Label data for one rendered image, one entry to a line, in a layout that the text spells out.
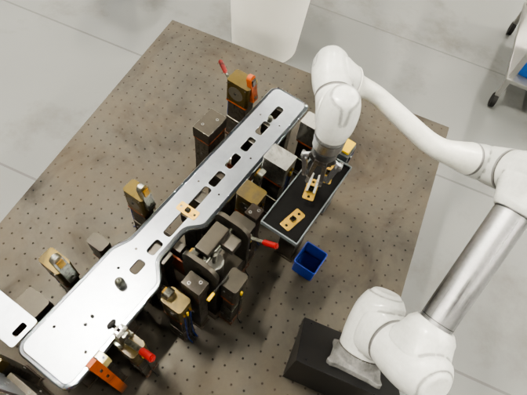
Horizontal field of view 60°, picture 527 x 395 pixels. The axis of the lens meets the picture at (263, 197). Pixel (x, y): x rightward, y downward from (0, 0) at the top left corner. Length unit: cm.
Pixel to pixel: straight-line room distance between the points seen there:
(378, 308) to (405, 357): 19
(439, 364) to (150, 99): 173
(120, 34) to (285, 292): 255
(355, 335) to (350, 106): 74
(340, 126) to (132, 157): 122
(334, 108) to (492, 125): 271
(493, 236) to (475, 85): 270
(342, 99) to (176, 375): 114
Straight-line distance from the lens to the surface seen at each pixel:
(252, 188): 161
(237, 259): 161
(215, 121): 184
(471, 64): 414
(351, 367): 156
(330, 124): 116
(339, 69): 126
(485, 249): 138
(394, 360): 138
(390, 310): 149
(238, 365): 179
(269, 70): 252
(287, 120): 191
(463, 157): 143
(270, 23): 326
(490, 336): 295
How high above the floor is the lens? 246
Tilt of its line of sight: 60 degrees down
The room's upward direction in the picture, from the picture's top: 11 degrees clockwise
